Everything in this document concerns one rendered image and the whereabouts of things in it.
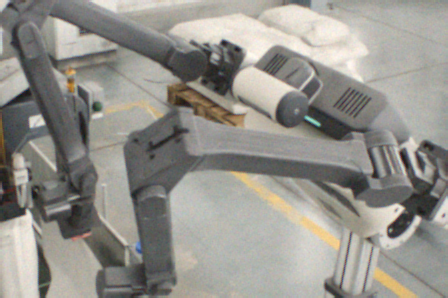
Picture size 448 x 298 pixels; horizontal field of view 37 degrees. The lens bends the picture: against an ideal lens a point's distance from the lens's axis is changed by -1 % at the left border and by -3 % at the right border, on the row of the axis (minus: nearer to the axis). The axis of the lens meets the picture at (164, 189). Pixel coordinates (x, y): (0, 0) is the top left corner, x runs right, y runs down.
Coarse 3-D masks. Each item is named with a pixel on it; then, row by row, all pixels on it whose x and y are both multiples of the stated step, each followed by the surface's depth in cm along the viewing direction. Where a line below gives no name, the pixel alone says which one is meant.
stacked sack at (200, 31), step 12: (180, 24) 475; (192, 24) 472; (204, 24) 471; (216, 24) 471; (228, 24) 470; (240, 24) 469; (252, 24) 473; (264, 24) 475; (180, 36) 468; (192, 36) 458; (204, 36) 454
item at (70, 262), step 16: (48, 224) 184; (48, 240) 188; (64, 240) 178; (80, 240) 165; (48, 256) 191; (64, 256) 181; (80, 256) 167; (64, 272) 185; (80, 272) 171; (96, 272) 156; (64, 288) 183; (80, 288) 175
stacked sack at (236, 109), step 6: (180, 84) 494; (186, 84) 491; (192, 84) 482; (198, 84) 477; (198, 90) 477; (204, 90) 471; (210, 96) 467; (216, 102) 463; (222, 102) 456; (228, 108) 452; (234, 108) 448; (240, 108) 449; (246, 108) 452
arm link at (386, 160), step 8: (368, 152) 104; (376, 152) 104; (384, 152) 103; (392, 152) 104; (400, 152) 106; (408, 152) 105; (376, 160) 103; (384, 160) 103; (392, 160) 103; (400, 160) 104; (408, 160) 105; (416, 160) 106; (376, 168) 103; (384, 168) 102; (392, 168) 102; (400, 168) 103; (408, 168) 107; (416, 168) 104; (376, 176) 102; (384, 176) 102; (408, 176) 103; (416, 176) 103; (416, 184) 106
